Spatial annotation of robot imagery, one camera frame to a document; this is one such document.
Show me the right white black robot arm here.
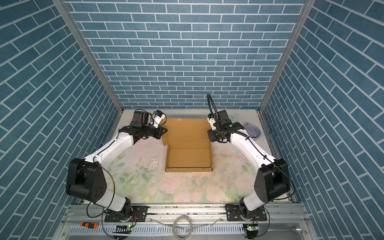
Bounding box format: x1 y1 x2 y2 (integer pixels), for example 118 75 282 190
207 110 291 220

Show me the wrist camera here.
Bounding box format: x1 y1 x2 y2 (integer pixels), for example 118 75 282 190
207 117 217 131
152 110 167 129

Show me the brown cardboard box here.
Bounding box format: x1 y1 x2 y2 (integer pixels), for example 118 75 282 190
162 118 213 173

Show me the coiled grey cable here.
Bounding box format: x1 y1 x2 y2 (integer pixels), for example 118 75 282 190
149 215 223 240

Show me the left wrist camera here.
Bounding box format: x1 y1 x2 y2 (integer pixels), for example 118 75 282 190
152 110 167 129

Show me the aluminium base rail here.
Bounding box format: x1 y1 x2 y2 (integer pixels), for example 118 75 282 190
54 203 316 240

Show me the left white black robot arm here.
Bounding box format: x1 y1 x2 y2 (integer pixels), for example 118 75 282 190
66 109 167 222

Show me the orange black screwdriver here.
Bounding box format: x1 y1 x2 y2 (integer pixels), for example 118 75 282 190
81 222 98 229

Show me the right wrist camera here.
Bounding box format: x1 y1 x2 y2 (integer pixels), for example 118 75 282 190
207 117 217 131

